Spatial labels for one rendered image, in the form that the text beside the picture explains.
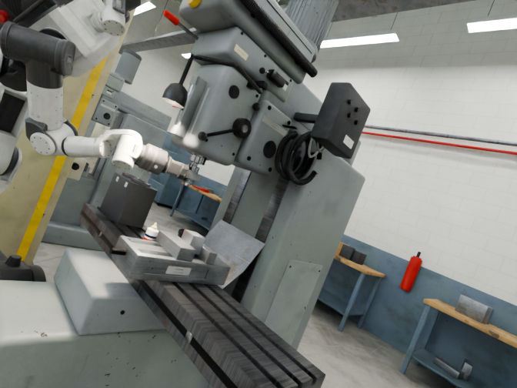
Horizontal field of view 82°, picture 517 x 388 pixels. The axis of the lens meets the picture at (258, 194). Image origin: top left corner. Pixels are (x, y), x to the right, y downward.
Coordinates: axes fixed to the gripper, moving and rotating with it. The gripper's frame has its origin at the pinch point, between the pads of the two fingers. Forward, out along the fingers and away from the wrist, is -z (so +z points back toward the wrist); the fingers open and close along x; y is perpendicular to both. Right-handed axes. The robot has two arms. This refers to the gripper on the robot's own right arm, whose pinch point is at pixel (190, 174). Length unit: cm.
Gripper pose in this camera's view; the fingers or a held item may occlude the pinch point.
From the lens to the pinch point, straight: 113.7
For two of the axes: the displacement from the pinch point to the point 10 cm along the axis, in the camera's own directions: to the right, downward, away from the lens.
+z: -7.8, -3.3, -5.4
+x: -5.0, -2.0, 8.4
